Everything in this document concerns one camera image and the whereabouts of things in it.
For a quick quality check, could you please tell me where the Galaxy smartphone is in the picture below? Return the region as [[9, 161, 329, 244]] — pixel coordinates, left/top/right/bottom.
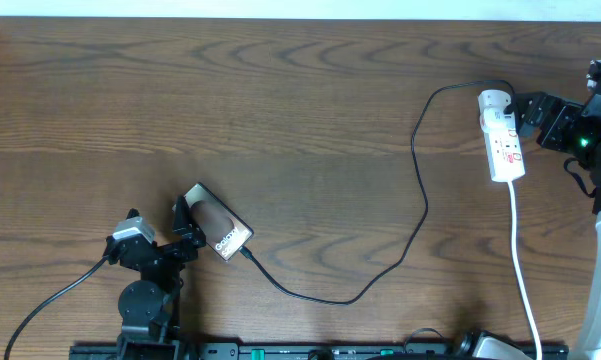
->
[[183, 183, 254, 262]]

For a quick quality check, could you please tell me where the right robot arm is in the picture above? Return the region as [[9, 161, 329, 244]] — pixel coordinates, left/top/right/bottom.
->
[[478, 60, 601, 359]]

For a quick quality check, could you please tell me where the white power strip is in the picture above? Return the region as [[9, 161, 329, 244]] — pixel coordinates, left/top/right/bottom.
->
[[480, 107, 525, 183]]

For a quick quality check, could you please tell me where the white charger adapter plug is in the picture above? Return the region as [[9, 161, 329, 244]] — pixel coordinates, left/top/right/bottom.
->
[[478, 89, 512, 114]]

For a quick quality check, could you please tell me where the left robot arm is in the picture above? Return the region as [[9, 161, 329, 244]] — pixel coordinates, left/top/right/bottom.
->
[[104, 195, 206, 360]]

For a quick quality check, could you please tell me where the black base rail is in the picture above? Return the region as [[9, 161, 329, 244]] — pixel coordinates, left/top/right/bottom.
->
[[69, 341, 571, 360]]

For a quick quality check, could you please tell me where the black charger cable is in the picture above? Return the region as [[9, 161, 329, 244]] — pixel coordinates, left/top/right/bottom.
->
[[238, 79, 518, 306]]

